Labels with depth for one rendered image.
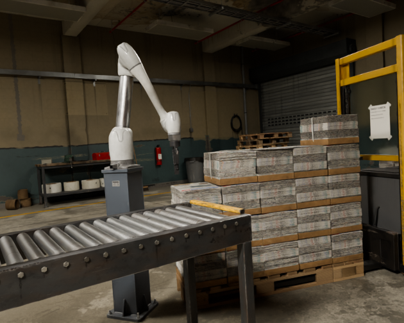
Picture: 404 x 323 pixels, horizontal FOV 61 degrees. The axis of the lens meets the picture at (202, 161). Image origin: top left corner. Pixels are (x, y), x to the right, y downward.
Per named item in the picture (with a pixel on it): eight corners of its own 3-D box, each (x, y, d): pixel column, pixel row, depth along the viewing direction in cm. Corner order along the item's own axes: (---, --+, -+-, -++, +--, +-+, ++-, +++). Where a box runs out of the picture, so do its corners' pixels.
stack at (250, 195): (176, 289, 269) (169, 184, 265) (305, 266, 302) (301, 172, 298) (188, 312, 232) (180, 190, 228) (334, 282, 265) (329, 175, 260)
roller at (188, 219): (161, 208, 187) (152, 207, 184) (212, 222, 148) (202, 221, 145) (159, 218, 186) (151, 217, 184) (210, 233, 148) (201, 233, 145)
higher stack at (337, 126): (304, 266, 302) (297, 119, 295) (333, 261, 310) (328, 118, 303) (333, 282, 265) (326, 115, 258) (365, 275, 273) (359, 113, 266)
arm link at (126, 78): (108, 156, 241) (109, 155, 263) (131, 157, 245) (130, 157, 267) (117, 47, 240) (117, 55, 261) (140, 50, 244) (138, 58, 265)
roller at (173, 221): (149, 209, 183) (140, 211, 180) (198, 223, 144) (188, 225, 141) (150, 218, 183) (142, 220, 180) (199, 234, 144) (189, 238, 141)
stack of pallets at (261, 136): (269, 177, 1011) (266, 133, 1004) (295, 179, 937) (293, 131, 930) (236, 183, 928) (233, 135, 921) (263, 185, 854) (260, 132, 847)
